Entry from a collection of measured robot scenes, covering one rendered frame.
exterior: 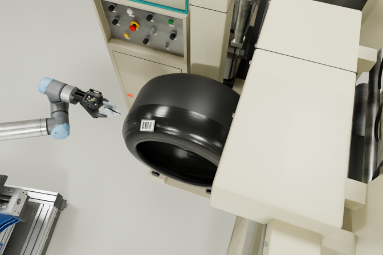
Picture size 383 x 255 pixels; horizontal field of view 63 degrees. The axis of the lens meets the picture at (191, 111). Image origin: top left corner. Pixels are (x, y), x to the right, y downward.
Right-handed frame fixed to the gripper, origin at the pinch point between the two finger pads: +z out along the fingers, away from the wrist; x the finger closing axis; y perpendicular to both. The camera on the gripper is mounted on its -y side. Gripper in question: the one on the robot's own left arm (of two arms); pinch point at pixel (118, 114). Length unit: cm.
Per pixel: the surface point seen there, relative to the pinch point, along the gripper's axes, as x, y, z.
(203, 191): -8, -35, 47
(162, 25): 64, -10, -5
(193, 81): 10.4, 27.1, 27.4
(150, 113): -5.8, 22.6, 17.1
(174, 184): -9, -37, 32
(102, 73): 94, -131, -72
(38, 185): -21, -131, -69
